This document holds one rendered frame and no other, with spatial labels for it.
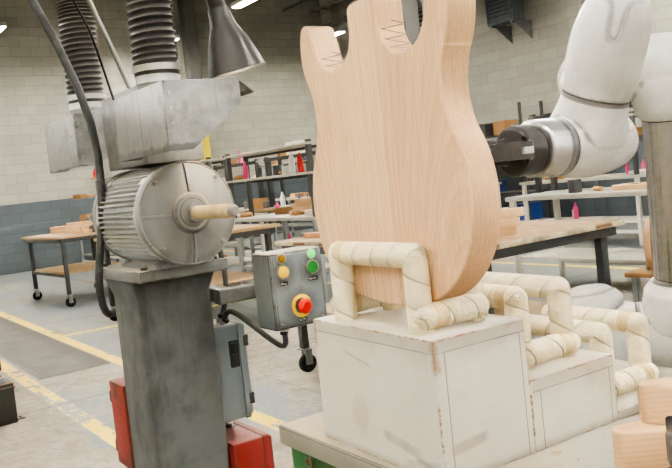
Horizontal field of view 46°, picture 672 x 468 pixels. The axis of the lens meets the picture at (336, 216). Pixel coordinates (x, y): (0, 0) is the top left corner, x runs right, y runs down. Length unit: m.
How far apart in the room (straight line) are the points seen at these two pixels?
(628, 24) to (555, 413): 0.55
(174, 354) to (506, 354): 1.26
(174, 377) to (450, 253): 1.29
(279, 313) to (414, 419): 1.09
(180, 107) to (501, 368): 0.91
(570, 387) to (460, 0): 0.51
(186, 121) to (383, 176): 0.69
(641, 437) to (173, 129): 1.06
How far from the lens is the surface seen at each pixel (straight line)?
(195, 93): 1.65
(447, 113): 0.92
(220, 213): 1.76
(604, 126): 1.24
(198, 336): 2.13
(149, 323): 2.08
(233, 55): 1.81
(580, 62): 1.23
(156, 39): 1.81
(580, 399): 1.11
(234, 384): 2.24
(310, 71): 1.16
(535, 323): 1.27
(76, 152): 2.25
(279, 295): 2.04
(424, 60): 0.95
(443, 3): 0.93
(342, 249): 1.07
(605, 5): 1.22
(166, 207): 1.91
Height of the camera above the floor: 1.30
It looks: 3 degrees down
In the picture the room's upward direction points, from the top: 6 degrees counter-clockwise
